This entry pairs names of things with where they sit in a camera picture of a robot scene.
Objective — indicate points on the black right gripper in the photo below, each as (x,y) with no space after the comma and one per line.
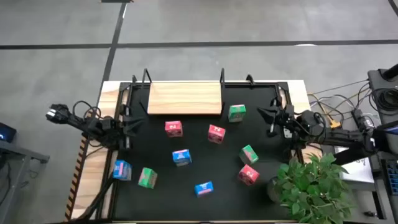
(286,119)

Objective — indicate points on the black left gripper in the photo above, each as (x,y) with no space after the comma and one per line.
(126,130)

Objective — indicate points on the green Apple Jacks cereal box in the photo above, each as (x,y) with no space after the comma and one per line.
(237,112)
(248,154)
(147,177)

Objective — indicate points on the red Froot Loops cereal box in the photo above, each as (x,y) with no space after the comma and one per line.
(216,133)
(173,128)
(248,175)

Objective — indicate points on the blue Rice Krispies cereal box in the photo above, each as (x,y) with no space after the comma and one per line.
(182,156)
(204,188)
(122,170)

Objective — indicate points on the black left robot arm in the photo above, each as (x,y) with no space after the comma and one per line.
(81,123)

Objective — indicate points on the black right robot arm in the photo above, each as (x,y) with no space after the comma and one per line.
(348,137)

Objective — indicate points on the light wooden shelf board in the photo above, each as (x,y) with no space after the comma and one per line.
(186,99)

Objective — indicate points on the dark plant pot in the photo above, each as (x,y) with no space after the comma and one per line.
(272,189)

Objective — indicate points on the green leafy plant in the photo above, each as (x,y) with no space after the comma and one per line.
(311,186)

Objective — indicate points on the black table mat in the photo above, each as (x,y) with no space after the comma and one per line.
(174,205)

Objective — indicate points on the black power adapter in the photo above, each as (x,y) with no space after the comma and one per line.
(360,119)

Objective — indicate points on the white paper sheet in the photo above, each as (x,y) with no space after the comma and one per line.
(357,171)

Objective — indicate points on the grey equipment stand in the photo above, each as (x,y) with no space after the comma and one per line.
(377,81)

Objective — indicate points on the grey metal desk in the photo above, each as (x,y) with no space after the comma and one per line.
(18,151)

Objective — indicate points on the brown flat floor object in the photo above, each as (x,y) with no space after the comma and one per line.
(116,1)

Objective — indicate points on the dark device with blue light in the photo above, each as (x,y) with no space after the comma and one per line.
(6,130)

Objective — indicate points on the dark backlit keyboard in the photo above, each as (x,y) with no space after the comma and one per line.
(393,177)

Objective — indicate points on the small black knob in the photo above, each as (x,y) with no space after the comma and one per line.
(370,214)

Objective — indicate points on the black frame clamp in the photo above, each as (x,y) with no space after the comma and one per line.
(249,78)
(134,79)

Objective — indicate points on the black metal shelf frame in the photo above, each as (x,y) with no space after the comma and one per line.
(222,74)

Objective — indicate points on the black diagonal frame strut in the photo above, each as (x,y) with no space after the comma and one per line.
(96,199)
(351,156)

